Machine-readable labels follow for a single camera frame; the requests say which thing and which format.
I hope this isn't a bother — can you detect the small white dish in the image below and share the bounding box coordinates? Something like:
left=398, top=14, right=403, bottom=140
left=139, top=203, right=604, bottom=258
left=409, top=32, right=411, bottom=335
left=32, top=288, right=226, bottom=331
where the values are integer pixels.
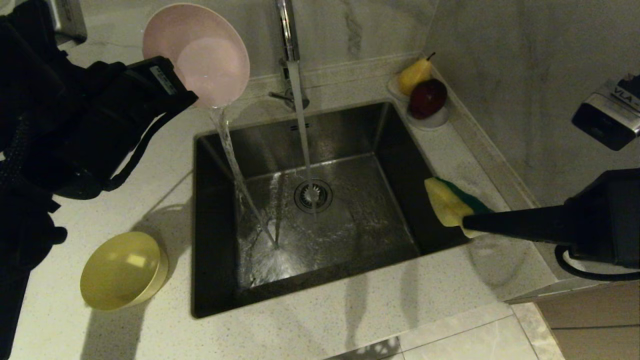
left=386, top=76, right=411, bottom=103
left=404, top=107, right=450, bottom=132

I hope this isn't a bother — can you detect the stainless steel sink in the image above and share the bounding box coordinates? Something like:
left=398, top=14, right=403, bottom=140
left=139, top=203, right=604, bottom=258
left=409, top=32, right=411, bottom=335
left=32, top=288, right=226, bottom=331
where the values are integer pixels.
left=191, top=102, right=472, bottom=319

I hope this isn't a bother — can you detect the round metal drain strainer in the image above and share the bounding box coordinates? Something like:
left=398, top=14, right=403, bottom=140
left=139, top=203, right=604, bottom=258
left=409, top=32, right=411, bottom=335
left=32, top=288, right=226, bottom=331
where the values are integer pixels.
left=294, top=180, right=334, bottom=215

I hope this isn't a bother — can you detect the yellow plastic bowl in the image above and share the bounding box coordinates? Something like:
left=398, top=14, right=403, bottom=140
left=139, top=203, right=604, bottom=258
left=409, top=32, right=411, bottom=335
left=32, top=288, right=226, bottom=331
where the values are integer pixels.
left=80, top=231, right=169, bottom=311

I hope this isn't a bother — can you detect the yellow pear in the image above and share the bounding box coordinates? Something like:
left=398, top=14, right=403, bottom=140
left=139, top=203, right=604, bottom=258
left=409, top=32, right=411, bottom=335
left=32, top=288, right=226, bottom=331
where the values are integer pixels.
left=397, top=53, right=435, bottom=97

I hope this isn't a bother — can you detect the green yellow sponge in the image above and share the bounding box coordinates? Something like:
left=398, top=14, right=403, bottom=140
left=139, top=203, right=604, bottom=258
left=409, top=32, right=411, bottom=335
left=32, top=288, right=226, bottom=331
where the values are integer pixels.
left=424, top=176, right=493, bottom=238

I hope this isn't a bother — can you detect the pink plastic bowl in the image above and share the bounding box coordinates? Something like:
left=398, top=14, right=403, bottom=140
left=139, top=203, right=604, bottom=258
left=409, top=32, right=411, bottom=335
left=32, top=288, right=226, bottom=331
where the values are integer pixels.
left=142, top=2, right=251, bottom=109

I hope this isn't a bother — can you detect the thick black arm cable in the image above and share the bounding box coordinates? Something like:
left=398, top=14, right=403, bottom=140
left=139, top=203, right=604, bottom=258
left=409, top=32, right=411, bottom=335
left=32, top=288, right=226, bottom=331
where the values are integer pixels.
left=555, top=245, right=640, bottom=282

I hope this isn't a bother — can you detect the dark red apple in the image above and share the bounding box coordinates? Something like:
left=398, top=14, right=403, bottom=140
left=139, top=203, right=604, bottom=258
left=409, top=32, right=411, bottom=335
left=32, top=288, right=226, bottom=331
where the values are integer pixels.
left=408, top=79, right=449, bottom=121

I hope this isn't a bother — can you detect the chrome faucet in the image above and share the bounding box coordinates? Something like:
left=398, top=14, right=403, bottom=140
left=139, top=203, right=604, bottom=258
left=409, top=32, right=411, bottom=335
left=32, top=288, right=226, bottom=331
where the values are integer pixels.
left=269, top=0, right=311, bottom=112

